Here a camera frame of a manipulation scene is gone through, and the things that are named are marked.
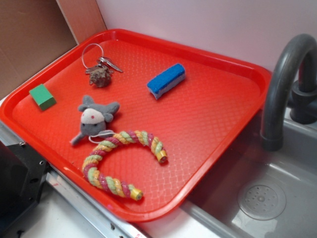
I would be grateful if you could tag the green wooden block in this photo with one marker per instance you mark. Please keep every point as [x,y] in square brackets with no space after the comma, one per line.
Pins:
[42,97]

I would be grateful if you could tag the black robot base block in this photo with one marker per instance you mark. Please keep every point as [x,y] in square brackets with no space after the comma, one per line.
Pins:
[23,172]

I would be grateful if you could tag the red plastic tray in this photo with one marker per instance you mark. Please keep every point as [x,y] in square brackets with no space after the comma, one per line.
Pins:
[196,120]

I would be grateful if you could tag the blue sponge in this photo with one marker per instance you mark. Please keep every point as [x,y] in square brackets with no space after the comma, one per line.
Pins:
[166,80]

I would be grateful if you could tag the grey plush mouse toy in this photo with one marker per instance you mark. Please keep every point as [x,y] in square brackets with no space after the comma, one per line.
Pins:
[94,119]

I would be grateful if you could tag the brown spiky seashell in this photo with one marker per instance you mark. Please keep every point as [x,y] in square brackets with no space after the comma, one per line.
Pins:
[100,77]

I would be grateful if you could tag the grey toy sink basin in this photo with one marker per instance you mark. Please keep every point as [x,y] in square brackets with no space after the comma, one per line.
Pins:
[252,193]

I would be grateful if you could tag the grey toy faucet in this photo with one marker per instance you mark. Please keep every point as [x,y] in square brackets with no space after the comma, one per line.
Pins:
[293,84]

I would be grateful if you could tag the brown cardboard panel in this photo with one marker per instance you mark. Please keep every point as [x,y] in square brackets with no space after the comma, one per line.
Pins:
[34,33]

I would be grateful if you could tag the multicolour rope ring toy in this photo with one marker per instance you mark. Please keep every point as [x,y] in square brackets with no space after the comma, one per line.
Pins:
[113,185]

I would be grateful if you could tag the silver keys on ring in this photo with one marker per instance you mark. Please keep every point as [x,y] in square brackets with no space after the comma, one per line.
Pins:
[101,62]

